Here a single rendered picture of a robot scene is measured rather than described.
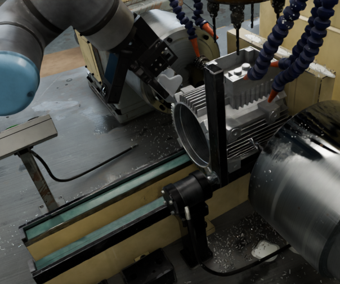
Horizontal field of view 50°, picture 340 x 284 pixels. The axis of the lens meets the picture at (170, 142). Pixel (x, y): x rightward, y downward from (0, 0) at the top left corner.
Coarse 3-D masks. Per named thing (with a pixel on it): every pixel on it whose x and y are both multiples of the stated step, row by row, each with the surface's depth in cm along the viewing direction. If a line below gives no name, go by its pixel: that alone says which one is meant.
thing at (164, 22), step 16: (144, 16) 100; (160, 16) 98; (160, 32) 91; (176, 32) 90; (176, 48) 92; (192, 48) 95; (208, 48) 98; (176, 64) 95; (192, 64) 98; (128, 80) 101; (192, 80) 100; (144, 96) 96; (160, 96) 98; (160, 112) 102
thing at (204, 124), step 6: (174, 96) 81; (276, 96) 78; (282, 96) 78; (204, 120) 72; (204, 126) 73; (204, 132) 74; (180, 144) 90; (204, 168) 82; (210, 168) 80; (210, 174) 80
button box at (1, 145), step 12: (36, 120) 82; (48, 120) 83; (0, 132) 80; (12, 132) 80; (24, 132) 81; (36, 132) 82; (48, 132) 83; (0, 144) 80; (12, 144) 80; (24, 144) 81; (36, 144) 87; (0, 156) 79
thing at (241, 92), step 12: (252, 48) 82; (216, 60) 80; (228, 60) 81; (240, 60) 83; (252, 60) 83; (276, 60) 76; (228, 72) 79; (240, 72) 77; (276, 72) 77; (228, 84) 74; (240, 84) 73; (252, 84) 75; (264, 84) 77; (228, 96) 76; (240, 96) 75; (252, 96) 77
